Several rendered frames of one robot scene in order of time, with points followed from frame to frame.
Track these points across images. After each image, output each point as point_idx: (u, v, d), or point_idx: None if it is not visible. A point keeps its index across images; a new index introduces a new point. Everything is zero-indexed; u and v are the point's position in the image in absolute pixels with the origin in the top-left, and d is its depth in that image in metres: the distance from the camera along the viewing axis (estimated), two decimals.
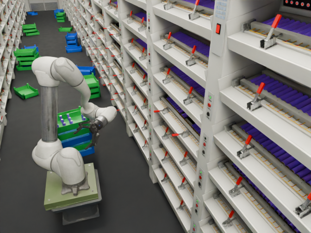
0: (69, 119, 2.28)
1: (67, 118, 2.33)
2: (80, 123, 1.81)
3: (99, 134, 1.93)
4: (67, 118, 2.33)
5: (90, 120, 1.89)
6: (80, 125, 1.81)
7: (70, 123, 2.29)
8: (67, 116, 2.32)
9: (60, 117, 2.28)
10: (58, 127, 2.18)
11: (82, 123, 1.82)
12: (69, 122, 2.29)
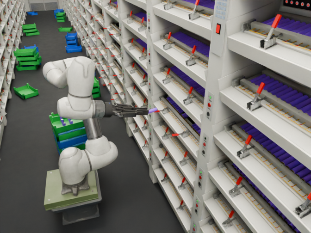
0: (69, 119, 2.28)
1: None
2: (136, 112, 1.31)
3: (113, 104, 1.35)
4: None
5: (119, 116, 1.25)
6: (136, 112, 1.32)
7: (70, 123, 2.29)
8: None
9: (60, 117, 2.28)
10: (151, 112, 1.38)
11: (133, 112, 1.30)
12: (69, 122, 2.29)
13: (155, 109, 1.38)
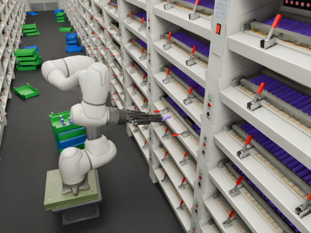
0: (69, 119, 2.28)
1: (166, 118, 1.34)
2: None
3: (133, 123, 1.22)
4: (165, 117, 1.34)
5: (126, 111, 1.32)
6: (146, 116, 1.34)
7: (70, 123, 2.29)
8: (163, 118, 1.34)
9: (60, 117, 2.28)
10: None
11: None
12: (69, 122, 2.29)
13: None
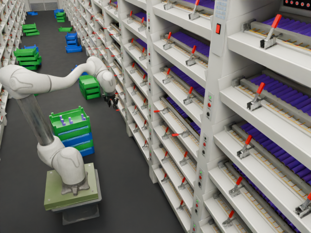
0: (69, 119, 2.28)
1: None
2: None
3: (102, 94, 1.98)
4: None
5: (118, 97, 1.97)
6: None
7: (70, 123, 2.29)
8: (194, 122, 1.43)
9: (60, 117, 2.28)
10: None
11: (117, 101, 2.05)
12: (69, 122, 2.29)
13: None
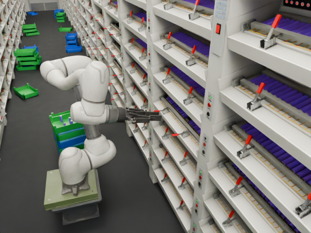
0: (69, 119, 2.28)
1: None
2: (142, 113, 1.37)
3: (132, 121, 1.24)
4: None
5: (125, 109, 1.33)
6: (144, 113, 1.36)
7: (70, 123, 2.29)
8: (194, 122, 1.43)
9: (60, 117, 2.28)
10: None
11: None
12: (69, 122, 2.29)
13: None
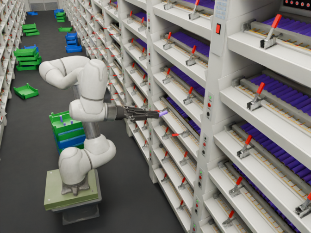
0: (161, 115, 1.38)
1: None
2: None
3: (130, 119, 1.25)
4: None
5: (124, 107, 1.35)
6: (142, 112, 1.37)
7: (165, 112, 1.38)
8: (194, 122, 1.43)
9: (60, 117, 2.28)
10: None
11: None
12: (165, 113, 1.38)
13: None
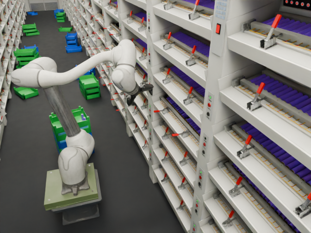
0: (191, 120, 1.47)
1: None
2: (151, 84, 1.65)
3: (127, 96, 1.58)
4: None
5: (143, 84, 1.57)
6: None
7: None
8: (194, 122, 1.43)
9: None
10: None
11: (150, 84, 1.64)
12: None
13: None
